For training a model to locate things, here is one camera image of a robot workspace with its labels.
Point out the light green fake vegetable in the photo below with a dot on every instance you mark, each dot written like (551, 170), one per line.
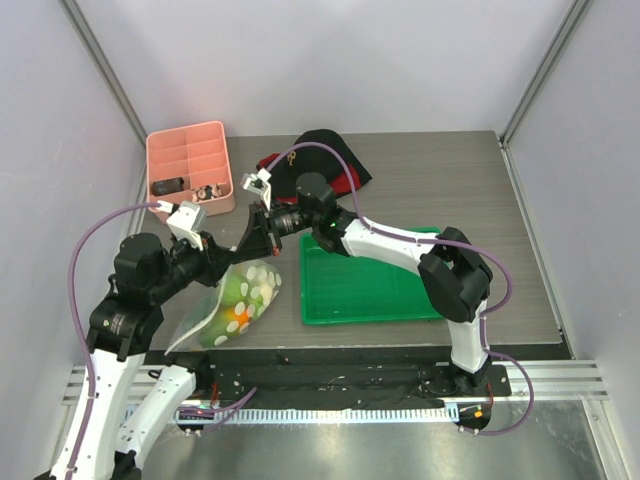
(238, 290)

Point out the aluminium frame rail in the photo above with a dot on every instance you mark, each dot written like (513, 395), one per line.
(531, 381)

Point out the small black object in organizer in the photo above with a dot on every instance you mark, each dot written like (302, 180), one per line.
(167, 186)

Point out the clear zip top bag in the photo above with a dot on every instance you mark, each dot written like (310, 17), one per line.
(205, 325)

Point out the white fake cauliflower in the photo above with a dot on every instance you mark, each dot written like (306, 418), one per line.
(263, 285)

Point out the pink patterned item in organizer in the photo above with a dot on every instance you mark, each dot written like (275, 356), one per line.
(207, 193)

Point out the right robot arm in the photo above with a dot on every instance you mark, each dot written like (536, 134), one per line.
(455, 278)

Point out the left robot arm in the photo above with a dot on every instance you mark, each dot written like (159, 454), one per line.
(101, 443)

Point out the red and black folded cloth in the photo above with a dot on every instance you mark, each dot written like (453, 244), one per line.
(284, 188)

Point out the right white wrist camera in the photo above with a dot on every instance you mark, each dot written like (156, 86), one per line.
(259, 184)

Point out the green plastic tray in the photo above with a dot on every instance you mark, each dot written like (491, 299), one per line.
(338, 290)

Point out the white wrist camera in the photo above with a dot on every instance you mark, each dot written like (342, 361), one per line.
(259, 184)
(184, 221)

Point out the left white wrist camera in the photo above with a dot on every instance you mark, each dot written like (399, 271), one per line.
(184, 221)

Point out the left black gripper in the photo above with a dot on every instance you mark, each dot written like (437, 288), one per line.
(219, 259)

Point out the black baseball cap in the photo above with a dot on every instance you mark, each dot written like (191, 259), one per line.
(317, 158)

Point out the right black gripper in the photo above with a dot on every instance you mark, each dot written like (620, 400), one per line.
(272, 228)

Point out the orange fake fruit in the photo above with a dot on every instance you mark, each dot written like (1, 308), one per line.
(241, 319)

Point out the pink divided organizer box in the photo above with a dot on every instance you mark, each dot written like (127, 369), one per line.
(199, 154)

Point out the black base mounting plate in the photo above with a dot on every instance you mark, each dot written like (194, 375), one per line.
(336, 378)

